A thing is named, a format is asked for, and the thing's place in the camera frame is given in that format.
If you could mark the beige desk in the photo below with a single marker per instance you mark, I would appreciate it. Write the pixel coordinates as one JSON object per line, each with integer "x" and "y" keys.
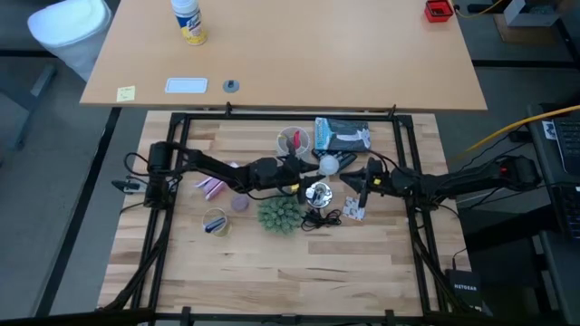
{"x": 317, "y": 54}

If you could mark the grey round disc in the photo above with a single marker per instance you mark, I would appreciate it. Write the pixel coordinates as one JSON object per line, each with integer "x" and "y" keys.
{"x": 231, "y": 86}

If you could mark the brown cardboard box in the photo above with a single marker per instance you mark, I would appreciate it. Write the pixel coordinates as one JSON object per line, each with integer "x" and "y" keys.
{"x": 521, "y": 32}

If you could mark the white rectangular card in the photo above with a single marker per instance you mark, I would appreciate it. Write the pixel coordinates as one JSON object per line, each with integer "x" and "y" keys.
{"x": 186, "y": 85}

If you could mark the pink stapler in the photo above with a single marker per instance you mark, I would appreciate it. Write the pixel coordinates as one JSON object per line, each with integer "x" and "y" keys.
{"x": 213, "y": 188}

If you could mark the black network router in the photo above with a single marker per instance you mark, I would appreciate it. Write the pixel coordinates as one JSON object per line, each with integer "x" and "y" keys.
{"x": 466, "y": 290}

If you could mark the green succulent plant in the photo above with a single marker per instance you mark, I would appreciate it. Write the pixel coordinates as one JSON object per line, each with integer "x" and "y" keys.
{"x": 281, "y": 215}

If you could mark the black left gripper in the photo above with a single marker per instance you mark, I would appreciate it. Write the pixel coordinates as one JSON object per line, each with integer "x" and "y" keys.
{"x": 288, "y": 174}

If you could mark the white ribbed pen pot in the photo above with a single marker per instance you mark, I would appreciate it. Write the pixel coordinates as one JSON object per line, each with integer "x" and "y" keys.
{"x": 282, "y": 146}

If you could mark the dark blue pen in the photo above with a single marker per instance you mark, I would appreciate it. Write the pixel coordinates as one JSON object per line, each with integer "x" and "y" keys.
{"x": 215, "y": 224}

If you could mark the clear glass cup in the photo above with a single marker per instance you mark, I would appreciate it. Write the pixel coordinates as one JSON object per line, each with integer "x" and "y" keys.
{"x": 216, "y": 231}

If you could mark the white round lightbulb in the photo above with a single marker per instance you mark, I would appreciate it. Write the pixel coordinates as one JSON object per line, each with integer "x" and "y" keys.
{"x": 329, "y": 165}

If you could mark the black desk calculator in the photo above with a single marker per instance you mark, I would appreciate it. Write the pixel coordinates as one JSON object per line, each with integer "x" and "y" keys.
{"x": 346, "y": 158}

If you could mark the chrome lamp socket base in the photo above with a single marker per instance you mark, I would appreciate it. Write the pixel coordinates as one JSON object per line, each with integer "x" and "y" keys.
{"x": 317, "y": 195}

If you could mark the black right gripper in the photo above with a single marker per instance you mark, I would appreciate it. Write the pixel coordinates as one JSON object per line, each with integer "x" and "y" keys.
{"x": 377, "y": 179}

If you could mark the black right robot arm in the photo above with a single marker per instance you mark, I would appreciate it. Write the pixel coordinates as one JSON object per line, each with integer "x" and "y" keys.
{"x": 453, "y": 182}

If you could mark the red square box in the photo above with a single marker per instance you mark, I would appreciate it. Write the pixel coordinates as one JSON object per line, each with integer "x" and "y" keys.
{"x": 438, "y": 11}

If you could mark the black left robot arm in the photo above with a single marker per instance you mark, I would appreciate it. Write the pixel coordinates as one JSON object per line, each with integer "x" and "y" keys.
{"x": 213, "y": 165}

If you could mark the yellow sticky note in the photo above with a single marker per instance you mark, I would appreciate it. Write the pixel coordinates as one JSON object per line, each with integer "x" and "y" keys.
{"x": 126, "y": 93}

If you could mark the red pink pen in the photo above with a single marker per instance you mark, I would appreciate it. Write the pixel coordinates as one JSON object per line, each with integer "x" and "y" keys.
{"x": 297, "y": 139}

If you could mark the blue and black book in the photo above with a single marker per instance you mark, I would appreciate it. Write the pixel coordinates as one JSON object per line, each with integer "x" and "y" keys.
{"x": 342, "y": 135}

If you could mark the white lined trash bin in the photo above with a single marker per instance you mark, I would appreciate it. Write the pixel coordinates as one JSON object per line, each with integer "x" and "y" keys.
{"x": 68, "y": 31}

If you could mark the patterned card pack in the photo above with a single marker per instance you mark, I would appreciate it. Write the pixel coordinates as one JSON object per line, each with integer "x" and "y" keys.
{"x": 351, "y": 209}

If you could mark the white yellow wipes canister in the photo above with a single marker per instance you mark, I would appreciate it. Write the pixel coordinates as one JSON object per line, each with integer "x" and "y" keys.
{"x": 190, "y": 22}

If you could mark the black metal table frame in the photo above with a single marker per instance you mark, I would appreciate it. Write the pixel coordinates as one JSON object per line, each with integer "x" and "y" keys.
{"x": 290, "y": 117}

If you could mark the purple round disc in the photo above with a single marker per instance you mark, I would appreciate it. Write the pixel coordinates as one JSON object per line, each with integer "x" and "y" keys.
{"x": 239, "y": 203}

